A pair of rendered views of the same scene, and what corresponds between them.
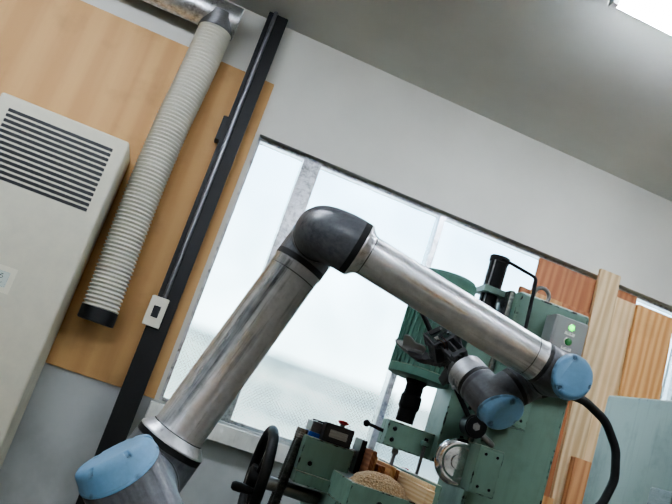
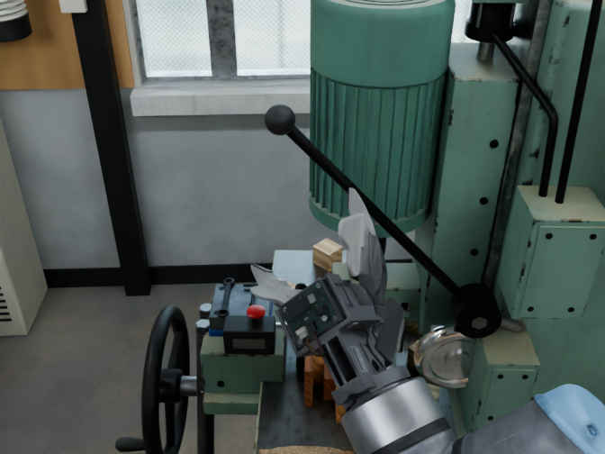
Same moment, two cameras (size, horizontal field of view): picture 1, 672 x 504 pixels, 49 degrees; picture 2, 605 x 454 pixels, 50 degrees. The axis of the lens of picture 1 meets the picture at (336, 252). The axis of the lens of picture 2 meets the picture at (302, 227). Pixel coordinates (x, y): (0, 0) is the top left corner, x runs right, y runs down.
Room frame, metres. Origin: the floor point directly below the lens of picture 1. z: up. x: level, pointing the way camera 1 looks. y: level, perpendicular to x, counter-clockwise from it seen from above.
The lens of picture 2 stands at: (1.25, -0.36, 1.71)
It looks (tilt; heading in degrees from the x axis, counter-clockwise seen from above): 34 degrees down; 9
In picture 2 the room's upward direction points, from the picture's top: straight up
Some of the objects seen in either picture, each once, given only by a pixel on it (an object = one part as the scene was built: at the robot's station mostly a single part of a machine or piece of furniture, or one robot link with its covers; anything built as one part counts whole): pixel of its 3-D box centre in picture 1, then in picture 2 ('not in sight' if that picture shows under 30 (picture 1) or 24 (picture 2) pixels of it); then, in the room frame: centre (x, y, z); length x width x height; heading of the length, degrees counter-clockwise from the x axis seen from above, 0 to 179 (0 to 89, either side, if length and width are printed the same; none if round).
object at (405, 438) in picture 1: (405, 441); (374, 296); (2.07, -0.35, 1.03); 0.14 x 0.07 x 0.09; 98
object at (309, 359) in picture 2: (362, 461); (309, 344); (2.04, -0.25, 0.94); 0.20 x 0.01 x 0.08; 8
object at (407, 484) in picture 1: (395, 481); not in sight; (1.99, -0.34, 0.92); 0.55 x 0.02 x 0.04; 8
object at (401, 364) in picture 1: (432, 328); (374, 109); (2.07, -0.33, 1.35); 0.18 x 0.18 x 0.31
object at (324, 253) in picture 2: not in sight; (327, 254); (2.32, -0.25, 0.92); 0.05 x 0.04 x 0.04; 55
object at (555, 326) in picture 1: (560, 347); not in sight; (1.98, -0.67, 1.40); 0.10 x 0.06 x 0.16; 98
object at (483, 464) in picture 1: (480, 469); (499, 372); (1.94, -0.54, 1.02); 0.09 x 0.07 x 0.12; 8
